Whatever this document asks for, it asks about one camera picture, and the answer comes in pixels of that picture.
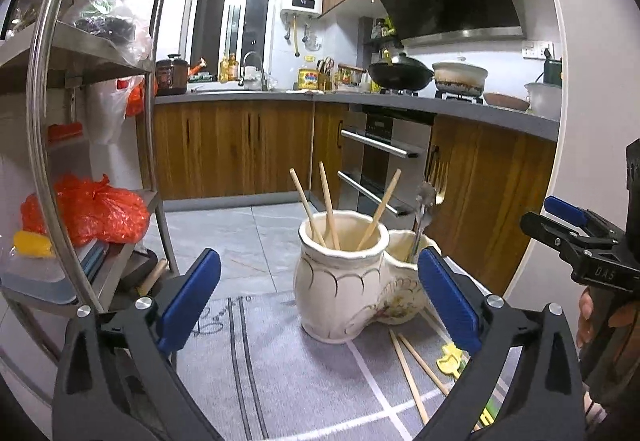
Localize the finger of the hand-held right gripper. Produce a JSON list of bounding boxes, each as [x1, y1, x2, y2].
[[544, 194, 627, 240], [519, 212, 622, 268]]

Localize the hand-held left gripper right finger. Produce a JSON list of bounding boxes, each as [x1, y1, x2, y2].
[[416, 246, 586, 441]]

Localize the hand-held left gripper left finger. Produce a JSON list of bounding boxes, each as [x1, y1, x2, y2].
[[52, 248, 222, 441]]

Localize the wooden chopstick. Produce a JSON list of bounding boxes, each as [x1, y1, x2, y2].
[[318, 160, 342, 251], [289, 168, 325, 248], [389, 329, 431, 425], [356, 168, 403, 251], [397, 331, 452, 398]]

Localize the silver metal fork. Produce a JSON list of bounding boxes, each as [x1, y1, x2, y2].
[[411, 208, 432, 263]]

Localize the silver flower-handled utensil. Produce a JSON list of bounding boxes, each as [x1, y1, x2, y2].
[[407, 182, 440, 264]]

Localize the gold metal fork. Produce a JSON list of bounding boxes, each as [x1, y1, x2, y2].
[[426, 156, 451, 208]]

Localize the green-handled yellow plastic fork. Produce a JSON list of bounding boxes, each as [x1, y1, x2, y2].
[[477, 396, 501, 429]]

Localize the cream ceramic double utensil holder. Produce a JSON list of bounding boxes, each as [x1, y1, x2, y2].
[[292, 210, 443, 346]]

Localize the person's right hand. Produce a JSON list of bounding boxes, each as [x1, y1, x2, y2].
[[576, 286, 640, 349]]

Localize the brown bowl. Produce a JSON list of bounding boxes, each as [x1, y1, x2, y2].
[[482, 92, 531, 112]]

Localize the red plastic bag on shelf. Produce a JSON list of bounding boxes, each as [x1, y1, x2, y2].
[[21, 174, 151, 247]]

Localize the grey lined tablecloth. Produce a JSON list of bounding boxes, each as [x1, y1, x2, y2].
[[172, 261, 506, 441]]

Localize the flat plastic containers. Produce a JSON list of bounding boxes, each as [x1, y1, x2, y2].
[[0, 241, 111, 307]]

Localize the grey kitchen countertop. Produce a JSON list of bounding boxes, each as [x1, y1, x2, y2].
[[152, 88, 561, 142]]

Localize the wooden lower cabinets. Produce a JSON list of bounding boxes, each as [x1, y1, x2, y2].
[[137, 98, 558, 297]]

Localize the yellow plastic item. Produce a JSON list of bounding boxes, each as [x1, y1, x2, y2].
[[14, 230, 53, 258]]

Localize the white casserole pot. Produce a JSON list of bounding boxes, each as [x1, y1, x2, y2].
[[432, 61, 489, 97]]

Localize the built-in oven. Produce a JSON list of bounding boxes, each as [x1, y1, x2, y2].
[[337, 104, 435, 217]]

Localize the hanging white plastic bag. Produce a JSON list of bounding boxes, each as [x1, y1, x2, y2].
[[87, 76, 133, 144]]

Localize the hanging red plastic bag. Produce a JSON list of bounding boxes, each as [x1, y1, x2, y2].
[[125, 76, 147, 117]]

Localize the red-lidded plastic container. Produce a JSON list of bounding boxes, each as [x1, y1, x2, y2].
[[46, 121, 85, 144]]

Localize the black wok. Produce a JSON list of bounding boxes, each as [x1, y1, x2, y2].
[[368, 52, 435, 92]]

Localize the dark red pressure cooker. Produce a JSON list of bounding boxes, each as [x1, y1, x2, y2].
[[155, 54, 191, 96]]

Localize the yellow soap bottles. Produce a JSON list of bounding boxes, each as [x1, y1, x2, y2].
[[219, 54, 240, 83]]

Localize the metal faucet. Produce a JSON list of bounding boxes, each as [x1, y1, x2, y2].
[[239, 51, 268, 92]]

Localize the seasoning bottle rack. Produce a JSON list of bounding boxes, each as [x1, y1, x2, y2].
[[335, 64, 371, 92]]

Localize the yellow cooking oil bottle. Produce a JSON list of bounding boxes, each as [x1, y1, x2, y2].
[[297, 66, 321, 90]]

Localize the metal shelf rack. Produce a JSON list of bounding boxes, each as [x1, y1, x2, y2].
[[0, 0, 181, 372]]

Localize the clear plastic bag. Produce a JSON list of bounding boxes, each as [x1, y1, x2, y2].
[[60, 0, 153, 67]]

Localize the sliding window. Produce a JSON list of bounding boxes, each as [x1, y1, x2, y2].
[[187, 0, 281, 84]]

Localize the wooden tool handle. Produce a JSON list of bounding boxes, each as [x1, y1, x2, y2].
[[137, 258, 169, 297]]

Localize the wall socket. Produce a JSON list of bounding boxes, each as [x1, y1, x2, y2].
[[521, 41, 556, 59]]

